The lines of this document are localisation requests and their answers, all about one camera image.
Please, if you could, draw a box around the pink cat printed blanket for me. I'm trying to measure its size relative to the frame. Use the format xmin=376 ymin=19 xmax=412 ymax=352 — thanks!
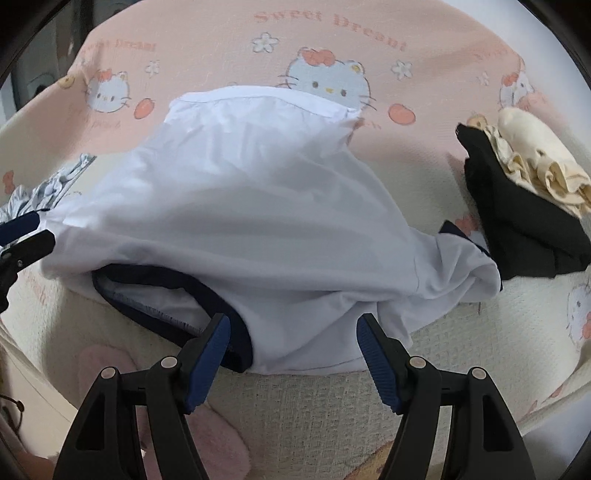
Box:
xmin=0 ymin=0 xmax=591 ymax=462

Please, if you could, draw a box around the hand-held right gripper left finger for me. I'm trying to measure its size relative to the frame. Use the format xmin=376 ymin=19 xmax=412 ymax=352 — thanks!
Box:
xmin=53 ymin=313 xmax=232 ymax=480

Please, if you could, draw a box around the white t-shirt with navy trim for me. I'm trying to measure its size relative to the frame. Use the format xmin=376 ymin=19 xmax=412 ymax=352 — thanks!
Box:
xmin=39 ymin=85 xmax=503 ymax=374

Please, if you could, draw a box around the black folded garment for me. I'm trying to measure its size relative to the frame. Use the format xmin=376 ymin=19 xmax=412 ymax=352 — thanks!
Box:
xmin=456 ymin=122 xmax=591 ymax=280

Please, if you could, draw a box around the light blue printed pajama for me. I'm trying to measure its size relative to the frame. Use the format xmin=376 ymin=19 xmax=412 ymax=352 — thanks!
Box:
xmin=0 ymin=154 xmax=97 ymax=223

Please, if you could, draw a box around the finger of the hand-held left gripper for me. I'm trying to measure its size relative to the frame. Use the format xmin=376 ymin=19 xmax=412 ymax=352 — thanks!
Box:
xmin=0 ymin=211 xmax=41 ymax=246
xmin=0 ymin=229 xmax=56 ymax=315

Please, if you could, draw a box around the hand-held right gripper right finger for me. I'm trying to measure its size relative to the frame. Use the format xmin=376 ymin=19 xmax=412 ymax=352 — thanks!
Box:
xmin=356 ymin=313 xmax=536 ymax=480

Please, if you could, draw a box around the cream ruffled folded garment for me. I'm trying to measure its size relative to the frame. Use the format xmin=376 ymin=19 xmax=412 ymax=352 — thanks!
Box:
xmin=466 ymin=107 xmax=591 ymax=219

